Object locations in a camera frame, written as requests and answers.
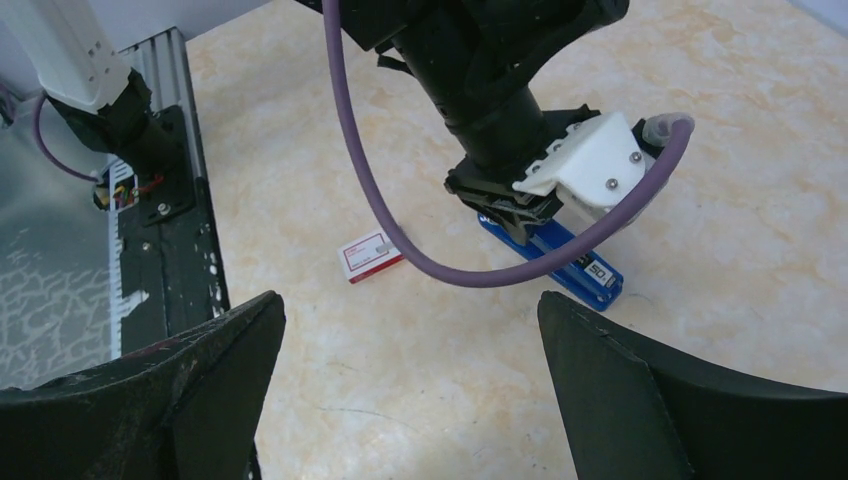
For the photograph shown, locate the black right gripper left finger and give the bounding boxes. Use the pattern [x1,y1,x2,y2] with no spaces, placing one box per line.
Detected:
[1,291,286,479]

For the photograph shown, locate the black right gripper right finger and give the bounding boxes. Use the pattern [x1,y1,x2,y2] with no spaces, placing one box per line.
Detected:
[537,291,847,479]

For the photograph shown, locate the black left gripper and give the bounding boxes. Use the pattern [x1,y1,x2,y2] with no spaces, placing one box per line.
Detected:
[445,105,600,245]

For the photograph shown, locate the blue stapler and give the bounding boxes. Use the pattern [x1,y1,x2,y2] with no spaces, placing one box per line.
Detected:
[478,211,625,313]

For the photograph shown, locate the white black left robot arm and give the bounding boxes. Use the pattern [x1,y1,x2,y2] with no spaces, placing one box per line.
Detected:
[338,0,629,244]

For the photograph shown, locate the red white staple box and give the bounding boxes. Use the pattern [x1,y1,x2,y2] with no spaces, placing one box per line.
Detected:
[337,229,405,284]

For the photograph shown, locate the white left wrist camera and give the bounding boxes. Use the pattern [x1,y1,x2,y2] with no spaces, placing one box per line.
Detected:
[512,112,655,222]

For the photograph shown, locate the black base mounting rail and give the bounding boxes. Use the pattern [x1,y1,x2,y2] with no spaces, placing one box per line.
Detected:
[108,27,230,359]

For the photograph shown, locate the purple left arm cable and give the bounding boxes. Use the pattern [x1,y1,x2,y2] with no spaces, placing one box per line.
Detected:
[321,0,696,289]

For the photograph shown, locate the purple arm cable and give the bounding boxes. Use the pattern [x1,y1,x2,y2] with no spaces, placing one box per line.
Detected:
[321,0,696,289]
[31,92,104,185]

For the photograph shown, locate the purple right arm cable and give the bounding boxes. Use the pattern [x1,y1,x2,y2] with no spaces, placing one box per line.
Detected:
[31,92,104,185]

